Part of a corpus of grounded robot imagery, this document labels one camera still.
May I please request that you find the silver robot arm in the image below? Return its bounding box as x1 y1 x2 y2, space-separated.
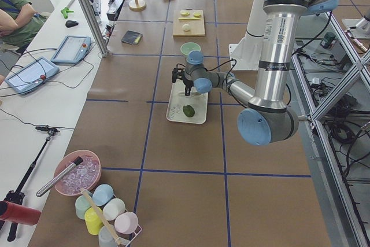
172 0 339 146

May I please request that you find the yellow cup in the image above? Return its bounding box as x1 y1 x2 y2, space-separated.
84 207 104 235

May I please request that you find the wooden cutting board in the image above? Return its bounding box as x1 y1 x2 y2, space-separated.
172 9 205 37

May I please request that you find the blue teach pendant near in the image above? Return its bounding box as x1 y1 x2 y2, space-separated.
5 57 60 94

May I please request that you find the mint green bowl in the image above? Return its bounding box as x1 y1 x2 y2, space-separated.
180 42 201 57

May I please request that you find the pink bowl with ice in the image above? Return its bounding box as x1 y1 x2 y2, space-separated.
54 150 102 196

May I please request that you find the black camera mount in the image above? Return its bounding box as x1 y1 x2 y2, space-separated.
171 63 186 83

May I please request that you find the grey yellow sponge cloth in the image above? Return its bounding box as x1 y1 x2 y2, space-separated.
121 30 143 45

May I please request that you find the mint cup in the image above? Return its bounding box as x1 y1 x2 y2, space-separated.
75 195 91 220

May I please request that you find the yellow plastic knife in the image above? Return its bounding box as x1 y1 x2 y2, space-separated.
177 17 201 21

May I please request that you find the blue cup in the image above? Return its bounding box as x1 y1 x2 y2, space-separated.
92 184 114 207

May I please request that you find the seated person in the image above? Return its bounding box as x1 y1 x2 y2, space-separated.
1 0 46 54

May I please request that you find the pink cup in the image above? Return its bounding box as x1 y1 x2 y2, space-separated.
114 212 139 234

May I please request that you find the blue teach pendant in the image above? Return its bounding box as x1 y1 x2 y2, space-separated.
51 35 92 65
5 57 60 94

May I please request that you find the green avocado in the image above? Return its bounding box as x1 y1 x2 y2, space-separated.
182 105 195 117

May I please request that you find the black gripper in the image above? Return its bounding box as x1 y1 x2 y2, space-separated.
182 74 194 96

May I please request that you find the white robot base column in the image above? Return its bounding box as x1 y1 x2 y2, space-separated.
229 0 267 71

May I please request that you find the white cup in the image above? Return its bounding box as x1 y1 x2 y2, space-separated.
103 198 125 221

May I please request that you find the black tripod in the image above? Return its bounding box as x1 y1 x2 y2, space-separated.
0 125 60 242

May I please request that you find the blue teach pendant far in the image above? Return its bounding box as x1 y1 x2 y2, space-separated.
51 35 92 65

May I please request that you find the black computer mouse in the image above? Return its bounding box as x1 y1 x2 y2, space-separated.
65 20 79 28

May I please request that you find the wooden mug tree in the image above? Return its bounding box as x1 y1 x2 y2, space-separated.
128 0 146 12

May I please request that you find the aluminium frame post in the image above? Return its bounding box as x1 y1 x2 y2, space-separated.
78 0 109 57

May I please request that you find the white rectangular tray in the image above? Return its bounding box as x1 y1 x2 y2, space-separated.
166 80 208 124

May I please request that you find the keyboard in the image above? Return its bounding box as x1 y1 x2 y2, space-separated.
89 0 102 24

